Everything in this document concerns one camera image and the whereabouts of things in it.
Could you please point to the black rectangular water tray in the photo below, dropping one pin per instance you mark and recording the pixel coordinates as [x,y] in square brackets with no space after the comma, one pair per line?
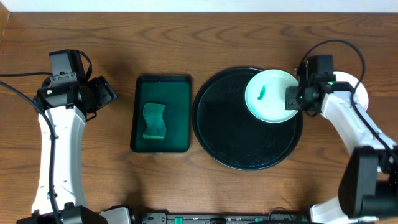
[173,91]

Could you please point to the round black tray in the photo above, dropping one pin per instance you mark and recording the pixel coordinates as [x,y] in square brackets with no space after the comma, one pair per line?
[230,133]

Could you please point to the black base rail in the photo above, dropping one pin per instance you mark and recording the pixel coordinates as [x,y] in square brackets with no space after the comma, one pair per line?
[164,218]

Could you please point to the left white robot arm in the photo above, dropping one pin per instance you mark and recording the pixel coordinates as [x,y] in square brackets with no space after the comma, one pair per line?
[63,110]

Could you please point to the green scouring pad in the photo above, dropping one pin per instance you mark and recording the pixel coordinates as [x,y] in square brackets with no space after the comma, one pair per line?
[155,125]

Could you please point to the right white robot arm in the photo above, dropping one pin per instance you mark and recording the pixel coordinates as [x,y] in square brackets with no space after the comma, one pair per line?
[367,191]

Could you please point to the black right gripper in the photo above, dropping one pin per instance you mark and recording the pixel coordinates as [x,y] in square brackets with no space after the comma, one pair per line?
[290,100]

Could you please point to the white plate green stain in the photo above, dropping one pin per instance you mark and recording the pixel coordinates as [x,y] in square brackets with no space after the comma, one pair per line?
[361,91]

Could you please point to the light green plate green stain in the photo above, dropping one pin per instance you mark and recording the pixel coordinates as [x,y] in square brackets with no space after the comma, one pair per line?
[265,95]

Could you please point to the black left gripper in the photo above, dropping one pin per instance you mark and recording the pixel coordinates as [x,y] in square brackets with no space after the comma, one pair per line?
[104,90]

